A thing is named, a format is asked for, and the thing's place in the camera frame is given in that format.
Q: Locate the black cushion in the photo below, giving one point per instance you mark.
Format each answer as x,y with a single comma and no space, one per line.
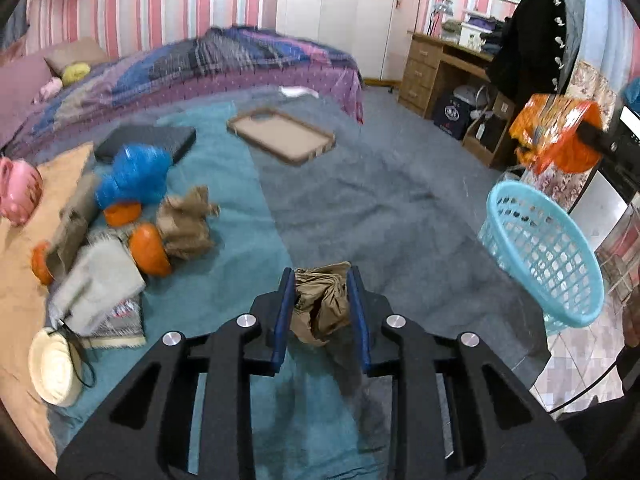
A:
150,139

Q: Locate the cream straw hat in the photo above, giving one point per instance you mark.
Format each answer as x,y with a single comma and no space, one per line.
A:
52,370

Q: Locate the floral cloth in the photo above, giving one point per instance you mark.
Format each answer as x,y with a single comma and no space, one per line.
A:
592,82

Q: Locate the purple bed sheet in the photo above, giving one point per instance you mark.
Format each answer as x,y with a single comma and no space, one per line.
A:
20,90

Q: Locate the light blue plastic basket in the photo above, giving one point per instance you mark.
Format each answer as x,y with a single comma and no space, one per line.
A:
562,324

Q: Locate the pink plush toy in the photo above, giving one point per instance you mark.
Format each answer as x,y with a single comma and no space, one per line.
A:
50,90

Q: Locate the orange snack bag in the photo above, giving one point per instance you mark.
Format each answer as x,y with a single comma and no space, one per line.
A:
545,120

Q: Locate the dark printed box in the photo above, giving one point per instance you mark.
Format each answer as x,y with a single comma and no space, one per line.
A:
452,115

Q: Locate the white paper sheet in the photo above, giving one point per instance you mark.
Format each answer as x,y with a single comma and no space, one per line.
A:
300,92

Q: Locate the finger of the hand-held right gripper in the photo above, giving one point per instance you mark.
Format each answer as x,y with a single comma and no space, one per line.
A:
607,142

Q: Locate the beige pillow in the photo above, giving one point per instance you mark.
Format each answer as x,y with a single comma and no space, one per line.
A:
75,52

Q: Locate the orange cloth sheet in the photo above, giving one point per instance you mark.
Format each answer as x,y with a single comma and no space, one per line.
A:
20,320

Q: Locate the grey folded cloth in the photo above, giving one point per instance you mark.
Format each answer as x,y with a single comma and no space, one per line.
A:
100,285

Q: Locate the white storage box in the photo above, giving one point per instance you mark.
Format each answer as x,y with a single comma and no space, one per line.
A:
472,35

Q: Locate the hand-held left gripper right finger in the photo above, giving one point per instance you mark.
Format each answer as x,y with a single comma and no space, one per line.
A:
359,320

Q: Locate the tan phone case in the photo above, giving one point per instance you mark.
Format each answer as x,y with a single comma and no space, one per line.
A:
280,135

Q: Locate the teal blanket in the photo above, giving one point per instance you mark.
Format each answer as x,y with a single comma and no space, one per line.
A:
225,220

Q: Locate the wooden desk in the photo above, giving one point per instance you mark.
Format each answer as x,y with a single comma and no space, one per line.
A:
422,67

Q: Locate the patchwork quilt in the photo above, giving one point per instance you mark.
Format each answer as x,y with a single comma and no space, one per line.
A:
200,60

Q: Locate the orange plastic bowl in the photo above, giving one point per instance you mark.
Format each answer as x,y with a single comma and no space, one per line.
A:
122,215
41,265
150,255

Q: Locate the brown paper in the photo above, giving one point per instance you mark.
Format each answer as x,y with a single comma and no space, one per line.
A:
325,305
182,230

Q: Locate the blue plastic bag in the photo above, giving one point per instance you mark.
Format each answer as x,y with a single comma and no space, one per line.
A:
135,172

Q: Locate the yellow plush toy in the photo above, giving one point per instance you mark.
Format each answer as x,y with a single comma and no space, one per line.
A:
75,74

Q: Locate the pink piggy bank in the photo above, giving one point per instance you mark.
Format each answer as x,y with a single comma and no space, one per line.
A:
20,190

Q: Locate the desk lamp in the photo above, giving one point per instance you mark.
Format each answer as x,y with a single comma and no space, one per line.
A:
440,10

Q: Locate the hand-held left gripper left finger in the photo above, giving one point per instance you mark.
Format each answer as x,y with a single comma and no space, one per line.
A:
281,320

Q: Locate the white wardrobe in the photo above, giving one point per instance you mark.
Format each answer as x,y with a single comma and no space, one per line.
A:
340,20

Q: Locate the open cardboard box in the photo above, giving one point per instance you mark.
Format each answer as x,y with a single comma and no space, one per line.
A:
492,135

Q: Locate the printed flat packet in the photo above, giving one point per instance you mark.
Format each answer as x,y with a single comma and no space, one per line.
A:
122,322

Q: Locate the black coat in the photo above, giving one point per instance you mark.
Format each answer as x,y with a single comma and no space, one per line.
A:
535,45

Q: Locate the grey hanging garment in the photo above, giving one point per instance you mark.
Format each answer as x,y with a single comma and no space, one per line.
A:
575,5

